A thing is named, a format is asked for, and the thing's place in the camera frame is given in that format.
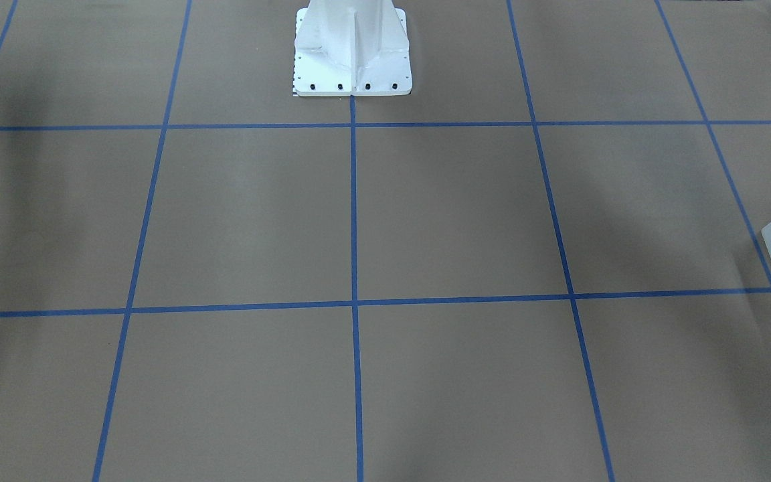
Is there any white camera stand base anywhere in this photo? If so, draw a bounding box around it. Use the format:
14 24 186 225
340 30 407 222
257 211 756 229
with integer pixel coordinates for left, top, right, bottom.
292 1 413 97

